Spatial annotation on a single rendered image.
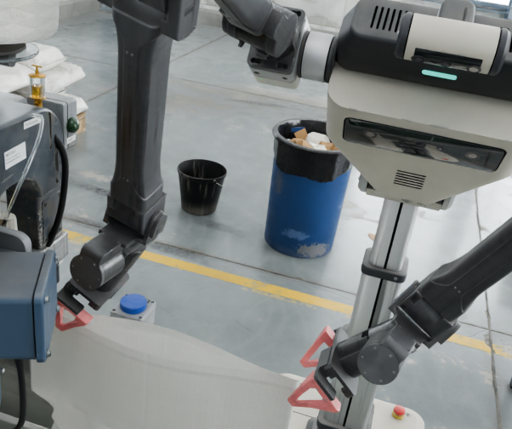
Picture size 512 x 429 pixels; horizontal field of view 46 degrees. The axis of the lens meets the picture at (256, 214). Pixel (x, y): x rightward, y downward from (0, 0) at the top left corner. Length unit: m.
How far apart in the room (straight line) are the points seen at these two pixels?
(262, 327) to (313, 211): 0.73
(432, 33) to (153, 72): 0.45
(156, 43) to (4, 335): 0.35
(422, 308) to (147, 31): 0.51
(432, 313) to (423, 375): 1.90
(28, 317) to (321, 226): 2.68
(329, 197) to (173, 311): 1.01
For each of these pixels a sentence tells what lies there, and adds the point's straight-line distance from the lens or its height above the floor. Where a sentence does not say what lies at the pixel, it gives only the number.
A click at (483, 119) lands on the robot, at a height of 1.40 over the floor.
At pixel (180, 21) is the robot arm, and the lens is 0.68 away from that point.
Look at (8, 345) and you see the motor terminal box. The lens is 0.72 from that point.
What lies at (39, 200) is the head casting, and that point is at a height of 1.17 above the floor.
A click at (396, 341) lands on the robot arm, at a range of 0.84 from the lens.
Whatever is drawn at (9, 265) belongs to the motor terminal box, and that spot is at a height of 1.30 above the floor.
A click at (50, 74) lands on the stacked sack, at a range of 4.41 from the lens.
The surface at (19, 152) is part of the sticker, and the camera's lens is 1.07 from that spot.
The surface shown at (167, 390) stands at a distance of 1.07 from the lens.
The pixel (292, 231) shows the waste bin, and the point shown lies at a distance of 3.27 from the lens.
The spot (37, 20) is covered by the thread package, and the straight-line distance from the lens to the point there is 0.70.
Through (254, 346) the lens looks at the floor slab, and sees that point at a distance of 2.68.
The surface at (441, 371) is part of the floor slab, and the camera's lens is 2.84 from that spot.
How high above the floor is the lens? 1.69
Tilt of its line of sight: 27 degrees down
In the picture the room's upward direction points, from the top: 8 degrees clockwise
